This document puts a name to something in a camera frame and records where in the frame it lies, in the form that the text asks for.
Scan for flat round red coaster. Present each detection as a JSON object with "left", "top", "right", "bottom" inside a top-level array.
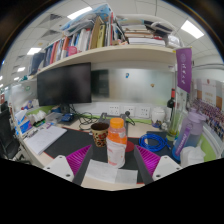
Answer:
[{"left": 124, "top": 140, "right": 136, "bottom": 154}]

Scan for small white paper sheet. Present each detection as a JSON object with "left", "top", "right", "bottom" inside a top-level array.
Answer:
[{"left": 114, "top": 168, "right": 139, "bottom": 185}]

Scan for framed group photo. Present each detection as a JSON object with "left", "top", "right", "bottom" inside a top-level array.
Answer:
[{"left": 191, "top": 78, "right": 224, "bottom": 139}]

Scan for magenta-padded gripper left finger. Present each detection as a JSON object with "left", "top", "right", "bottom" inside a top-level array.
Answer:
[{"left": 43, "top": 144, "right": 95, "bottom": 186}]

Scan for white lidded jar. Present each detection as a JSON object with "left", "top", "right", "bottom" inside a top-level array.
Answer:
[{"left": 150, "top": 107, "right": 167, "bottom": 127}]

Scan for small blue box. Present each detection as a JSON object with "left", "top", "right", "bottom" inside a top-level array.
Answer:
[{"left": 60, "top": 113, "right": 75, "bottom": 123}]

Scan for black desk mat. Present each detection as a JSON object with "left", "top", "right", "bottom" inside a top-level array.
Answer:
[{"left": 43, "top": 128, "right": 174, "bottom": 184}]

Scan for dark wine bottle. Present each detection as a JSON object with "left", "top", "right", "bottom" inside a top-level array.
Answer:
[{"left": 167, "top": 88, "right": 177, "bottom": 118}]

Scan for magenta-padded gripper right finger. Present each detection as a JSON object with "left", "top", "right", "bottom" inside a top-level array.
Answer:
[{"left": 133, "top": 144, "right": 183, "bottom": 185}]

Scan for orange-capped drink bottle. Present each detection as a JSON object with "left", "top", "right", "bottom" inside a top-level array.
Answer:
[{"left": 106, "top": 117, "right": 128, "bottom": 169}]

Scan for black computer monitor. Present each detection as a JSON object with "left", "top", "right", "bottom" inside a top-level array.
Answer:
[{"left": 36, "top": 62, "right": 93, "bottom": 114}]

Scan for floral patterned mug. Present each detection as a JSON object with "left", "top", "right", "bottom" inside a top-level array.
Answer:
[{"left": 90, "top": 122, "right": 110, "bottom": 148}]

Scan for ceiling lights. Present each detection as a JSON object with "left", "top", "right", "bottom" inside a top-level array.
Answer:
[{"left": 0, "top": 5, "right": 205, "bottom": 89}]

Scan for purple pennant flag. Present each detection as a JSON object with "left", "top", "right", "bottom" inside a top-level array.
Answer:
[{"left": 175, "top": 47, "right": 193, "bottom": 94}]

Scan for white wall socket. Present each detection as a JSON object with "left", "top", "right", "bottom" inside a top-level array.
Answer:
[
  {"left": 108, "top": 104, "right": 120, "bottom": 117},
  {"left": 123, "top": 105, "right": 136, "bottom": 118},
  {"left": 138, "top": 106, "right": 151, "bottom": 119}
]

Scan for translucent purple water bottle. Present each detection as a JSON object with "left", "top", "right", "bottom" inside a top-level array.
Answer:
[{"left": 172, "top": 111, "right": 207, "bottom": 162}]

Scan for black office chair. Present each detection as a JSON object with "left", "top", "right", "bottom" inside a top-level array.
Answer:
[{"left": 0, "top": 101, "right": 21, "bottom": 160}]

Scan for green glass vase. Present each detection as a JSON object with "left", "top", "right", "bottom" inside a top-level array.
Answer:
[{"left": 168, "top": 109, "right": 183, "bottom": 136}]

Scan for tangled black cables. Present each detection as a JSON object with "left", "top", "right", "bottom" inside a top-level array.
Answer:
[{"left": 68, "top": 104, "right": 101, "bottom": 131}]

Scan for large white paper sheet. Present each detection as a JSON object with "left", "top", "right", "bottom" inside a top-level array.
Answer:
[{"left": 84, "top": 159, "right": 118, "bottom": 184}]

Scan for coiled blue cable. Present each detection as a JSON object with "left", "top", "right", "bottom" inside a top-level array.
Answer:
[{"left": 138, "top": 132, "right": 171, "bottom": 153}]

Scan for wall shelf with books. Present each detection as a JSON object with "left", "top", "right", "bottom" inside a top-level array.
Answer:
[{"left": 19, "top": 3, "right": 184, "bottom": 83}]

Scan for crumpled white tissue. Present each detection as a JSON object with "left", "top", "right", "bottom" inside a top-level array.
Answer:
[{"left": 179, "top": 145, "right": 207, "bottom": 168}]

